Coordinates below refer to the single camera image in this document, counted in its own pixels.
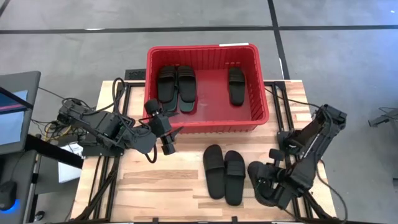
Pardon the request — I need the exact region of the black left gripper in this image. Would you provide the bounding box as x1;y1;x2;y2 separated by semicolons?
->
144;98;185;157

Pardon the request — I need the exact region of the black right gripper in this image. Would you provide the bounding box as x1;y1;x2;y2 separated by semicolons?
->
256;147;295;210

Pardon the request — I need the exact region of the black rubber slide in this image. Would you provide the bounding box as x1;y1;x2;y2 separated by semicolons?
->
228;67;247;107
176;64;198;103
247;160;282;208
223;150;247;207
156;65;178;104
202;144;226;200

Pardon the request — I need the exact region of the red plastic bin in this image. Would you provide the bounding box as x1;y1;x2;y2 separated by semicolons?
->
142;43;270;134

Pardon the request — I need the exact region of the black floor grate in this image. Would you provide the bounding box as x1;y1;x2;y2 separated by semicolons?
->
124;68;147;81

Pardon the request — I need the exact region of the white paper sheet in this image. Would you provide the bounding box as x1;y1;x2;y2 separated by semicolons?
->
57;142;84;184

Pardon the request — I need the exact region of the grey floor stand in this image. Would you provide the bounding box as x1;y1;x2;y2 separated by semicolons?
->
368;106;398;128

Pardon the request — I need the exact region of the black desk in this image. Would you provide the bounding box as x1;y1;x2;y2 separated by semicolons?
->
0;133;85;224

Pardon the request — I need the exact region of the grey computer monitor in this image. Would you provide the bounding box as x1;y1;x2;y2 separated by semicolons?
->
0;70;42;156

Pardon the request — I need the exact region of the black computer mouse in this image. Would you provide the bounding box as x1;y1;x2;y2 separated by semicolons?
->
0;180;19;212

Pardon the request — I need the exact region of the black power cable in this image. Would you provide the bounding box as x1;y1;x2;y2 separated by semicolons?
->
264;86;324;110

